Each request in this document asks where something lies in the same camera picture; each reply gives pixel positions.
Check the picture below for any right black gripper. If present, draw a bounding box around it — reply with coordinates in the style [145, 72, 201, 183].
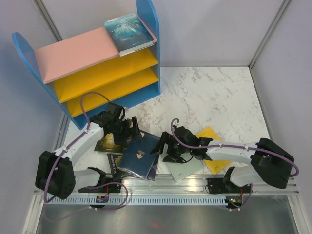
[150, 131, 191, 163]

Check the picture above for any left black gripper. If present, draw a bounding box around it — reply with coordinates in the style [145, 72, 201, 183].
[112, 117, 143, 145]

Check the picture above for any navy blue hardcover book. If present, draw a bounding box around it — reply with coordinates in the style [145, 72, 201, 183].
[117, 133, 160, 179]

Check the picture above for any green Alice Wonderland book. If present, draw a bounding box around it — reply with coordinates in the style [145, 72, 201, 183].
[94, 134, 125, 155]

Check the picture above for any teal ocean cover book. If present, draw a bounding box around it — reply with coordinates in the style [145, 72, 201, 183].
[103, 13, 156, 57]

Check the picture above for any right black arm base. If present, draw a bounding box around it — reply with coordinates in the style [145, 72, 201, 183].
[207, 178, 251, 195]

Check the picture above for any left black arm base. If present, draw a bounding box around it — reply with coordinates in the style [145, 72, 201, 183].
[78, 184, 121, 195]

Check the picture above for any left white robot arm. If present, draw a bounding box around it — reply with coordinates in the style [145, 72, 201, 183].
[35, 103, 141, 203]

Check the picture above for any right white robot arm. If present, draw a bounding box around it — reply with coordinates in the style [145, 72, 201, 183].
[151, 125, 299, 192]

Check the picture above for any grey letter G book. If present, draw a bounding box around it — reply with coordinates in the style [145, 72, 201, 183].
[165, 158, 203, 182]

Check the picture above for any dark purple book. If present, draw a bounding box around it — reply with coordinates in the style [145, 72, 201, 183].
[146, 155, 159, 181]

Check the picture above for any black Moon and Sixpence book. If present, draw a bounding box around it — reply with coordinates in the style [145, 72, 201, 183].
[107, 154, 131, 181]

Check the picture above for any yellow letter L book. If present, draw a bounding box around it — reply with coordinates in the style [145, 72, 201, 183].
[196, 127, 231, 175]

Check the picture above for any blue pink yellow bookshelf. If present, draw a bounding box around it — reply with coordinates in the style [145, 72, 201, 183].
[12, 0, 161, 129]

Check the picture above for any aluminium mounting rail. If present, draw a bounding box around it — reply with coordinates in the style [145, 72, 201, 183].
[34, 174, 300, 195]

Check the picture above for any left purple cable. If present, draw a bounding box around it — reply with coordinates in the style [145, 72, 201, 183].
[42, 92, 115, 204]

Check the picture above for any white slotted cable duct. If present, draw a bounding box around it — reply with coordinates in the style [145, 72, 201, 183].
[50, 194, 239, 206]

